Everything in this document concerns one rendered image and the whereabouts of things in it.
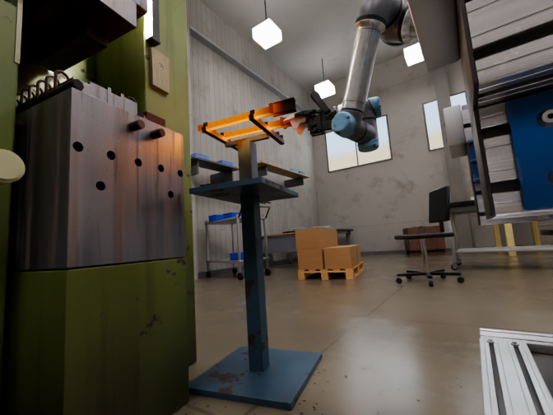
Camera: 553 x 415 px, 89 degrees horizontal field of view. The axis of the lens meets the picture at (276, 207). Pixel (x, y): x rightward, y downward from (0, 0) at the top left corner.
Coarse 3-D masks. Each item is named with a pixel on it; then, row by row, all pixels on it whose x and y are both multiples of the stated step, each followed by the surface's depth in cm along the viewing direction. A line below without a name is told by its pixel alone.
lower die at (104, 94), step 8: (80, 80) 79; (88, 88) 80; (96, 88) 83; (104, 88) 85; (96, 96) 82; (104, 96) 84; (112, 96) 87; (24, 104) 88; (112, 104) 87; (120, 104) 89; (128, 104) 92; (136, 104) 95; (136, 112) 94
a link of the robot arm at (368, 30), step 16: (368, 0) 87; (384, 0) 86; (400, 0) 89; (368, 16) 86; (384, 16) 87; (368, 32) 87; (368, 48) 88; (352, 64) 90; (368, 64) 89; (352, 80) 90; (368, 80) 90; (352, 96) 90; (352, 112) 90; (336, 128) 92; (352, 128) 90
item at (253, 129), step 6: (276, 120) 116; (282, 120) 114; (306, 120) 113; (252, 126) 120; (270, 126) 117; (276, 126) 116; (282, 126) 115; (288, 126) 116; (228, 132) 124; (234, 132) 123; (240, 132) 122; (246, 132) 120; (252, 132) 121; (258, 132) 121; (228, 138) 126
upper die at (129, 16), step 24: (24, 0) 94; (48, 0) 87; (72, 0) 86; (96, 0) 87; (120, 0) 94; (24, 24) 94; (48, 24) 94; (72, 24) 95; (96, 24) 96; (120, 24) 97
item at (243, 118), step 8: (272, 104) 103; (280, 104) 103; (288, 104) 102; (248, 112) 107; (256, 112) 105; (264, 112) 104; (272, 112) 102; (280, 112) 102; (288, 112) 102; (216, 120) 112; (224, 120) 111; (232, 120) 109; (240, 120) 109; (248, 120) 109; (200, 128) 115; (216, 128) 115
